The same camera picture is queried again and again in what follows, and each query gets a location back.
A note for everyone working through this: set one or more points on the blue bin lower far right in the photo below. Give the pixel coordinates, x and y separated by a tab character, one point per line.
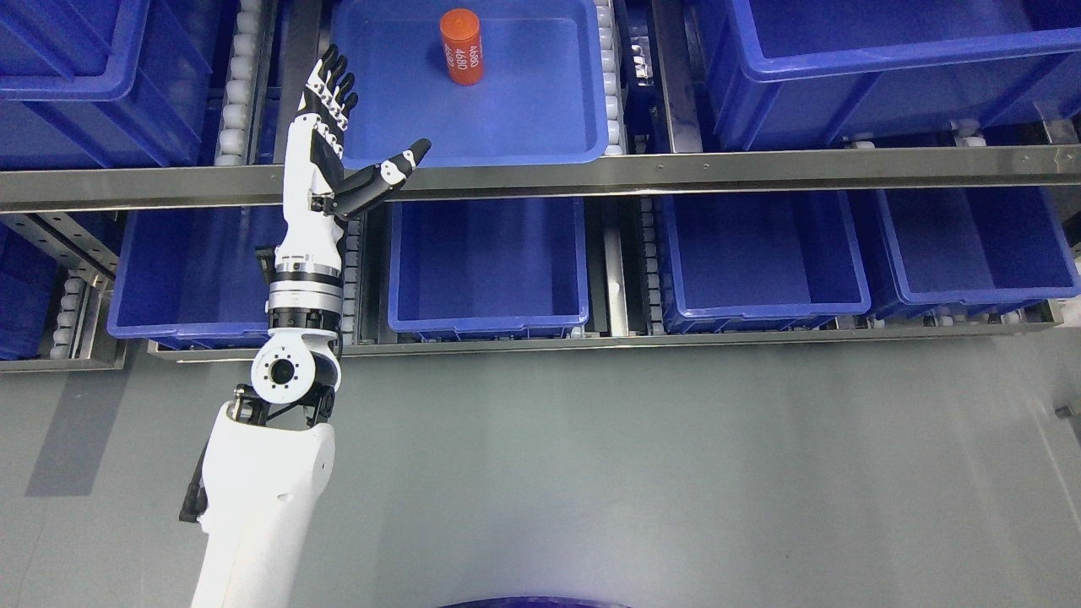
961	251

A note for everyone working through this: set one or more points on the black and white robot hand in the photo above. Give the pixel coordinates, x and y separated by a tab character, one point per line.
319	194

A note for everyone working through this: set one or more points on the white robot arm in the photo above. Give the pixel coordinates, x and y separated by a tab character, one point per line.
271	449

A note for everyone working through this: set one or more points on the blue bin lower right middle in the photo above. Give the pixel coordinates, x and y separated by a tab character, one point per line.
771	261

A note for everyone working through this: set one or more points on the steel shelf rail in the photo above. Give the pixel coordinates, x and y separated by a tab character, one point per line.
609	176

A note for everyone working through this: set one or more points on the shallow blue tray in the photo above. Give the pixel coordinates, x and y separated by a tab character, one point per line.
540	100

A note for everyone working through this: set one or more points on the blue bin lower left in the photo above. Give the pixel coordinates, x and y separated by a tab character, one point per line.
190	278

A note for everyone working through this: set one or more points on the blue bin upper left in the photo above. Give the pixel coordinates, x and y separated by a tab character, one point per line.
105	84

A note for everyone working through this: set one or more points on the large blue bin upper right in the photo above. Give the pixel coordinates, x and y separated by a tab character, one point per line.
815	74

